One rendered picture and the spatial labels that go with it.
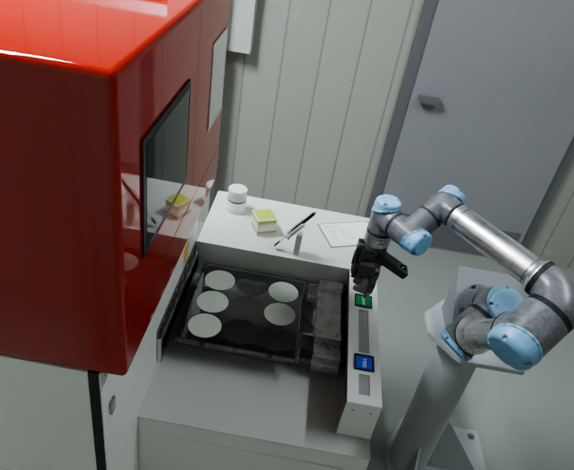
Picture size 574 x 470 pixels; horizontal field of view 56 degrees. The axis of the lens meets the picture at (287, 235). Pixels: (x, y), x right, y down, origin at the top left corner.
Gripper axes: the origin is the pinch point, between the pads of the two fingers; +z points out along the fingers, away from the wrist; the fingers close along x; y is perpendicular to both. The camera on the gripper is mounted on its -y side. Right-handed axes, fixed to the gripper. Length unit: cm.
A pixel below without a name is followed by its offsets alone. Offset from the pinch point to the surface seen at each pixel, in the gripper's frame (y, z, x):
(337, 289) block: 8.1, 8.6, -10.5
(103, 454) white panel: 59, 4, 66
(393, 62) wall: -13, -20, -187
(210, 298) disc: 48.7, 8.9, 5.3
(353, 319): 3.7, 2.9, 9.0
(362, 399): 1.0, 2.9, 38.6
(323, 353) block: 11.3, 8.1, 20.3
